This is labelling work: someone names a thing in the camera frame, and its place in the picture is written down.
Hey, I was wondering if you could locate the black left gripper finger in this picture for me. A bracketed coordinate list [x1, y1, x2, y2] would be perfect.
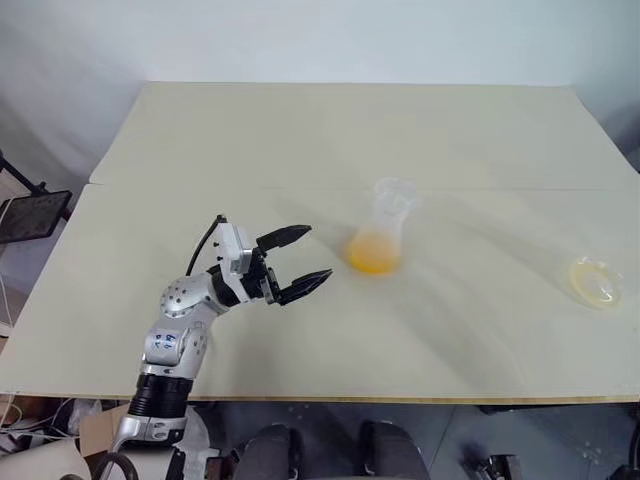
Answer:
[254, 223, 314, 252]
[276, 267, 335, 307]

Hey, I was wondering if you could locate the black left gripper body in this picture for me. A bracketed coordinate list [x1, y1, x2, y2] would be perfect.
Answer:
[241, 245, 287, 307]

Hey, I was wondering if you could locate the clear flask with yellow liquid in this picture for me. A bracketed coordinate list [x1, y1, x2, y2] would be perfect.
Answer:
[345, 175, 422, 277]

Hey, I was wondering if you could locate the white plastic bag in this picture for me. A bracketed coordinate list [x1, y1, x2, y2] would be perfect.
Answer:
[172, 403, 221, 480]

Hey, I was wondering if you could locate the dark rounded shape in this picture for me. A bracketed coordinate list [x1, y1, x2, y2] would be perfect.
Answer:
[357, 419, 427, 480]
[241, 422, 302, 480]

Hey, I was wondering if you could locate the brown cardboard box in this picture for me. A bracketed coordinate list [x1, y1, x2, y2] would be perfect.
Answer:
[78, 401, 132, 459]

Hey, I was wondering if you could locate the black monitor on stand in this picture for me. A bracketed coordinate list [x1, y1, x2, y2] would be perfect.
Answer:
[0, 188, 72, 246]

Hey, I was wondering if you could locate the black metal rack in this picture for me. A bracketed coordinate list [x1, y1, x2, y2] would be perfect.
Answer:
[0, 147, 47, 197]

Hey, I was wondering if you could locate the white rounded cover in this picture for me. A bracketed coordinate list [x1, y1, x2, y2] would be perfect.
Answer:
[0, 437, 93, 480]

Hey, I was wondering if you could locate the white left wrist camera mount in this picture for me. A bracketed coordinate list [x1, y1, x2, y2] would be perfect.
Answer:
[211, 222, 257, 277]

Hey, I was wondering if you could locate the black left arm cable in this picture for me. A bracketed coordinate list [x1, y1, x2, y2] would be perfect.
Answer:
[184, 213, 227, 277]

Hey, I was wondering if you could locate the dark metal bracket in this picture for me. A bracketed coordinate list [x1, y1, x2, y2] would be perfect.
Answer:
[464, 452, 522, 480]

